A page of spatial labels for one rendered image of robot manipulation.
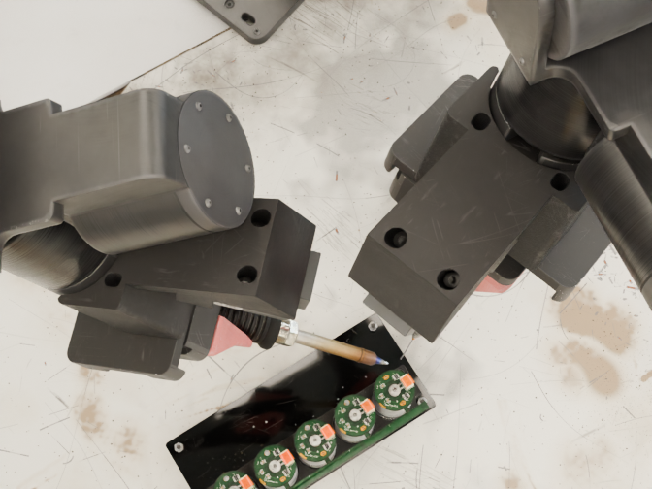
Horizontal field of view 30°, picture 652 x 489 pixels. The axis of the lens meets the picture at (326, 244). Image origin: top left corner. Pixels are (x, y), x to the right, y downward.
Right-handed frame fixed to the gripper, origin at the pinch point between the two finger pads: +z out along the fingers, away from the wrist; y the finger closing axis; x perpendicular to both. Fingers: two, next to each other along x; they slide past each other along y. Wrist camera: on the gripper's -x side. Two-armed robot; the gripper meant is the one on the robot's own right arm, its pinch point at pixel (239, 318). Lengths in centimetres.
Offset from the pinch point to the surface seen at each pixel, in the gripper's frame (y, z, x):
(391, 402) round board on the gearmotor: -1.7, 10.3, -5.0
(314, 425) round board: -4.1, 8.3, -1.3
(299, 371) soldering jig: -0.3, 11.9, 2.8
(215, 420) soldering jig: -4.6, 9.7, 6.8
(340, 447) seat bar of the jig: -4.7, 12.7, -0.8
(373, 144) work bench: 16.2, 13.5, 2.1
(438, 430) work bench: -2.0, 17.4, -5.0
